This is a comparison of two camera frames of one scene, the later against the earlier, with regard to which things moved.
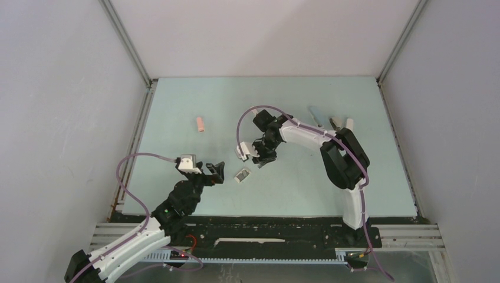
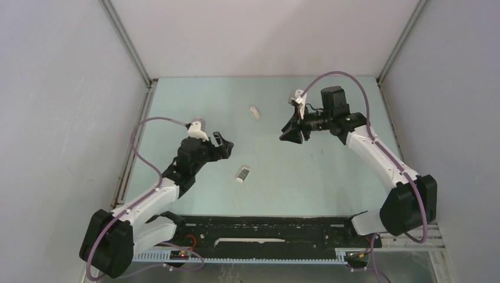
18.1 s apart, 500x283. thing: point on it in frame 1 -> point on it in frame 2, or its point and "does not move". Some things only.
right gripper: (263, 158) -> (292, 132)
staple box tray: (242, 175) does not move
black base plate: (259, 232) does not move
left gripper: (216, 171) -> (221, 152)
